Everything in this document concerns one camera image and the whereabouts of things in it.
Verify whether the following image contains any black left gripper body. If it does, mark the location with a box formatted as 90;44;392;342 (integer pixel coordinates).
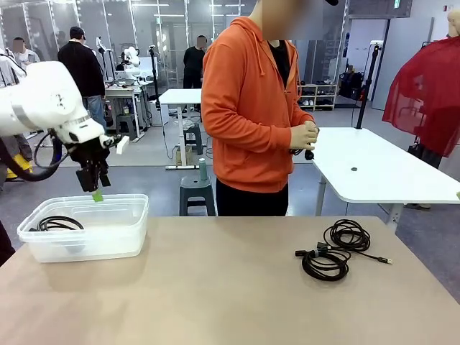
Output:
63;137;111;173

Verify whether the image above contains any thick black USB cable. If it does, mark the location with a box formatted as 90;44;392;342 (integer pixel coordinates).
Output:
295;247;351;282

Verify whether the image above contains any thin black USB cable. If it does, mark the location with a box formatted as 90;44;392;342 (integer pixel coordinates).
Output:
323;218;394;266

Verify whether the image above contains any person's right forearm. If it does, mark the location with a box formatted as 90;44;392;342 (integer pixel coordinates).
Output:
211;120;294;152

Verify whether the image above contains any person's left forearm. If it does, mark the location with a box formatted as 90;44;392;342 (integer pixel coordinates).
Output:
287;102;316;127

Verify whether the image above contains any person's right hand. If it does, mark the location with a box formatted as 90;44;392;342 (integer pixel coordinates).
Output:
289;124;314;152

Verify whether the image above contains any person's left hand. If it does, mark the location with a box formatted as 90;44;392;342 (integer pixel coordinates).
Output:
304;120;321;145

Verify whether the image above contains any grey plastic stool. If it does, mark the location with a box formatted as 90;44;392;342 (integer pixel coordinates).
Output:
114;114;139;141
182;124;204;156

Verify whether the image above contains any clear plastic storage bin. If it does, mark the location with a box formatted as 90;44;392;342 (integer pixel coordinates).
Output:
17;193;150;264

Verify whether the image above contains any yellow floor machine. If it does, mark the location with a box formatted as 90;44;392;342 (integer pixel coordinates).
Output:
6;150;34;180

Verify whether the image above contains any cluttered white work desk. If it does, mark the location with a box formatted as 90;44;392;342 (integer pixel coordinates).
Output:
102;80;154;143

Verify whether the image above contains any man in black jacket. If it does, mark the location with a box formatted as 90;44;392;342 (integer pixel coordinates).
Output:
57;26;108;134

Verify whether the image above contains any dark green plastic stool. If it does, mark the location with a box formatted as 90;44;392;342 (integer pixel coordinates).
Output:
178;175;217;217

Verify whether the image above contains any small white standing table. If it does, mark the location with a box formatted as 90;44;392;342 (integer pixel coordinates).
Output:
157;88;204;170

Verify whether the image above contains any person in grey hoodie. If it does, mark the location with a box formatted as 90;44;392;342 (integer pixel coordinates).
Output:
12;37;41;68

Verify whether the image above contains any person in black clothes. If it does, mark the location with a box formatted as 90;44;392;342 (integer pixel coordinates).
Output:
183;34;207;91

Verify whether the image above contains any person in orange hoodie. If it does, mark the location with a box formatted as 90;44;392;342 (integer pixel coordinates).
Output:
200;0;317;217

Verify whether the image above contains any wooden shoe rack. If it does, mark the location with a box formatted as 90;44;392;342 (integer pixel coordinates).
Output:
298;83;339;112

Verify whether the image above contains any black backpack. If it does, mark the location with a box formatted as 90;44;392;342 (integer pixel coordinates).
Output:
339;71;364;101

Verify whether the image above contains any black tripod pole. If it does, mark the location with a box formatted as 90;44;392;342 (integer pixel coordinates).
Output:
354;41;382;130

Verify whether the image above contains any large white table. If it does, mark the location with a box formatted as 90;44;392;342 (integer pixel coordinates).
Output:
310;126;460;234

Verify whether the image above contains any black handbag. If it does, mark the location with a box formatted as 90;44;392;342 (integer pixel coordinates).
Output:
407;136;443;169

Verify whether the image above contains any red sheer garment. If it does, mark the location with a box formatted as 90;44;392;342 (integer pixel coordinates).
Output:
382;35;460;158

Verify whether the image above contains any beige mannequin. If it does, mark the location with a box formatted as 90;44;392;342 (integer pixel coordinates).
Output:
446;9;460;39

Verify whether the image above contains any black camera tripod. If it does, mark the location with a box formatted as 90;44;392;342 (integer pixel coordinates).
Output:
147;45;162;109

